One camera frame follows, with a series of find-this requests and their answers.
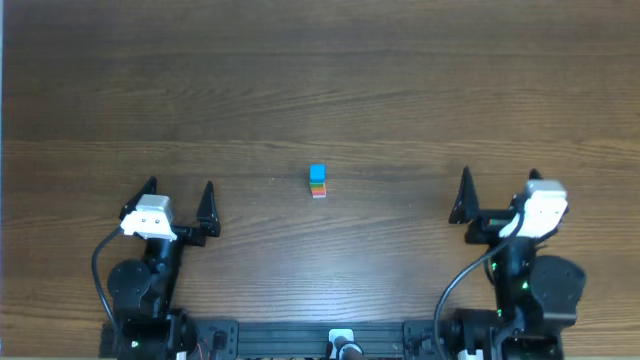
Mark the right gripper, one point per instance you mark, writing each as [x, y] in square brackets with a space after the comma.
[482, 232]

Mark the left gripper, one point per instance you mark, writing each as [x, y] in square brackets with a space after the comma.
[190, 236]

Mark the green cube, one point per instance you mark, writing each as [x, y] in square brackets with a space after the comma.
[318, 183]

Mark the orange cube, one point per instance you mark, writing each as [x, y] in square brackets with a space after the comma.
[319, 188]

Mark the pink cube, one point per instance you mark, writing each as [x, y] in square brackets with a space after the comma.
[319, 192]

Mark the blue cube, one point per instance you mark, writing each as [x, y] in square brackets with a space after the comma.
[317, 173]

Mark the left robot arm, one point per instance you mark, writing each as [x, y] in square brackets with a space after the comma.
[130, 290]

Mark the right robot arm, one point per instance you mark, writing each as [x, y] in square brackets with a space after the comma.
[550, 290]

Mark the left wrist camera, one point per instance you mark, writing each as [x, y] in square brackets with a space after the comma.
[150, 217]

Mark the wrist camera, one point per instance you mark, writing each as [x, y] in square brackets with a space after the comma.
[540, 210]
[150, 217]

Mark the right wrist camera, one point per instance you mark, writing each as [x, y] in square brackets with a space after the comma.
[540, 210]

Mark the mounting rail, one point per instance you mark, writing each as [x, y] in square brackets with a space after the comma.
[280, 340]

